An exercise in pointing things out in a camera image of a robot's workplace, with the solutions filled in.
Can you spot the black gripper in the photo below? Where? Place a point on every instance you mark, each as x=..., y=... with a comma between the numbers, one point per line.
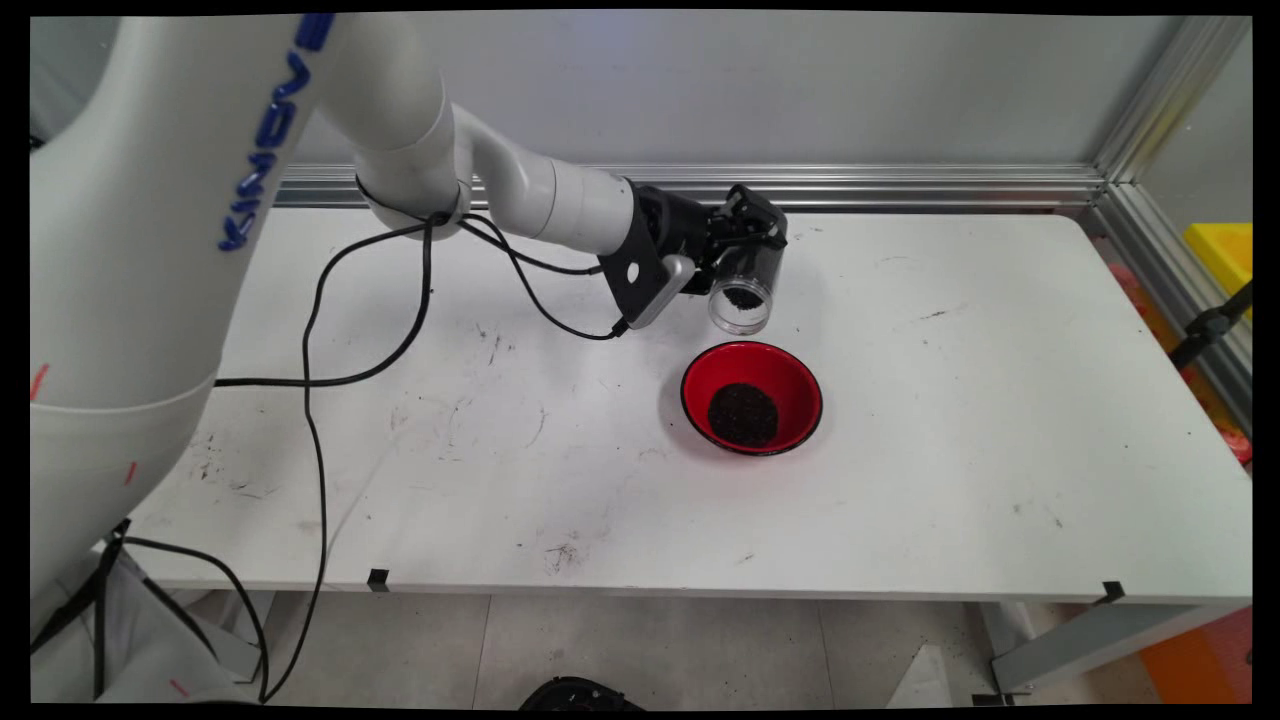
x=675, y=220

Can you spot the clear jar with black seeds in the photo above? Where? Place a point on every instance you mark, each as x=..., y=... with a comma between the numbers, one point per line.
x=760, y=268

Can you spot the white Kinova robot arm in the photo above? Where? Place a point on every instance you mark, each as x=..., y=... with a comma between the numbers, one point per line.
x=150, y=250

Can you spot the red bowl with black rim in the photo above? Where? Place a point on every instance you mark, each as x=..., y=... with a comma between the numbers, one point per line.
x=760, y=365

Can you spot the pile of black seeds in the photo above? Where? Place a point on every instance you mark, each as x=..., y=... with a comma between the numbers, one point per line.
x=743, y=415

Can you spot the pink plastic item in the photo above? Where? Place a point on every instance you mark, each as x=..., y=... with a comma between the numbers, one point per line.
x=1125, y=280

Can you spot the black round floor object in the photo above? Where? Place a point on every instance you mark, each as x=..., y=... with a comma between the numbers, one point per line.
x=580, y=692

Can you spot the small black table clip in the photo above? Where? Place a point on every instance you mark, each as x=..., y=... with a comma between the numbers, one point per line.
x=378, y=580
x=1112, y=592

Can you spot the black stand pole with clamp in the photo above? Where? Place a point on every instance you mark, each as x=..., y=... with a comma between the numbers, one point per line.
x=1205, y=328

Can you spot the yellow box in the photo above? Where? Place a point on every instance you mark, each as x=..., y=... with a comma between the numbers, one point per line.
x=1225, y=250

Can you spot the grey table leg beam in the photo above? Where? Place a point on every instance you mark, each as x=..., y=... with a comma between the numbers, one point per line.
x=1080, y=640

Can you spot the red plastic item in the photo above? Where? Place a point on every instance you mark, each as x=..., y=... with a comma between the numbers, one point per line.
x=1240, y=447

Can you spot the orange box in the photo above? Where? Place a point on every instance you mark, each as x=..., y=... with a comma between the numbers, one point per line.
x=1200, y=660

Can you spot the grey cloth robot cover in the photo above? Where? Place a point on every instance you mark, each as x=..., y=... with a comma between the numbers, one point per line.
x=140, y=640

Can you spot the long aluminium frame rail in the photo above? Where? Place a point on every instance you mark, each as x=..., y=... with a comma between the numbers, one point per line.
x=900, y=185

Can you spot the short aluminium frame rail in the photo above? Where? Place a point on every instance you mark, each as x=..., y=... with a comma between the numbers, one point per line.
x=1140, y=240

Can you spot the aluminium frame post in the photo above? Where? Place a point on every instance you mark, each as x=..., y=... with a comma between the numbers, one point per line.
x=1160, y=100

